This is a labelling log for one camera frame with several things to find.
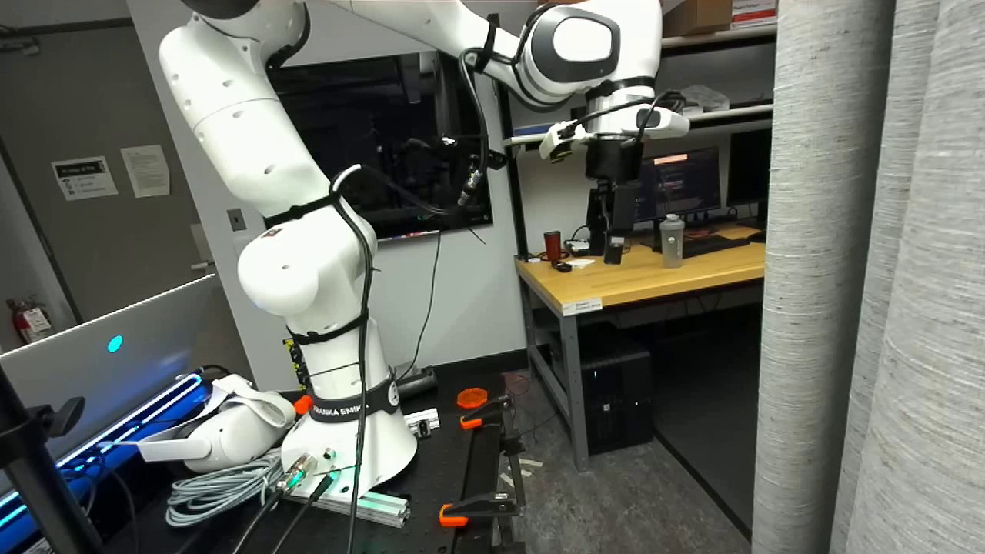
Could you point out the orange clamp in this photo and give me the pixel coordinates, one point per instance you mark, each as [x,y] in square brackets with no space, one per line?
[488,506]
[479,406]

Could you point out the grey woven curtain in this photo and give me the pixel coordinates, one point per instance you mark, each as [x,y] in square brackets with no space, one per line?
[871,345]

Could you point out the wooden top workbench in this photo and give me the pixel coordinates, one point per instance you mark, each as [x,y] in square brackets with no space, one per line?
[640,276]

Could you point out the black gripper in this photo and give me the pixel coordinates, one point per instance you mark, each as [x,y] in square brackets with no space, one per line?
[607,162]

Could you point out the metal shelf unit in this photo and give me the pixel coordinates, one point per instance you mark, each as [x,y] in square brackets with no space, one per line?
[719,80]

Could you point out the black camera tripod stand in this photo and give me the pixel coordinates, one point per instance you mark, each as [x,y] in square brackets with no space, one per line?
[36,475]

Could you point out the silver laptop lid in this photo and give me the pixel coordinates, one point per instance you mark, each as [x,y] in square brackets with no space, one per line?
[113,360]

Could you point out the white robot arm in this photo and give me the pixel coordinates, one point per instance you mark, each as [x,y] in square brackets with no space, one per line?
[312,266]

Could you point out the grey shaker bottle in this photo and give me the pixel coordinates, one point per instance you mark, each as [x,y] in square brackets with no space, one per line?
[673,237]

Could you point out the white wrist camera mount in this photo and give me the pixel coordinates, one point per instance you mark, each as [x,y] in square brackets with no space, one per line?
[619,126]

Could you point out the white paper wall notice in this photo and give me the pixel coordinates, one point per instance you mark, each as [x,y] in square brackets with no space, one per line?
[83,175]

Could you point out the desk monitor with code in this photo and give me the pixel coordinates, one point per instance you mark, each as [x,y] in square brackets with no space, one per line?
[677,182]

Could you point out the dark red can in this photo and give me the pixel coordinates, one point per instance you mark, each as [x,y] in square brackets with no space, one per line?
[555,251]

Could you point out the grey door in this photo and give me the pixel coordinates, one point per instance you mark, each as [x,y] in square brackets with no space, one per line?
[87,94]

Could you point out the orange clamp upper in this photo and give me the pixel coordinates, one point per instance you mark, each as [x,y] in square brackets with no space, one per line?
[479,406]

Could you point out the black desktop computer tower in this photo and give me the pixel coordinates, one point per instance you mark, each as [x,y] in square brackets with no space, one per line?
[618,400]

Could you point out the wall mounted black monitor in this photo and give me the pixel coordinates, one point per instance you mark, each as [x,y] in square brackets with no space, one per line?
[409,118]

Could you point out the orange clamp lower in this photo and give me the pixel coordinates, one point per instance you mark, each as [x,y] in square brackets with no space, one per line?
[488,506]

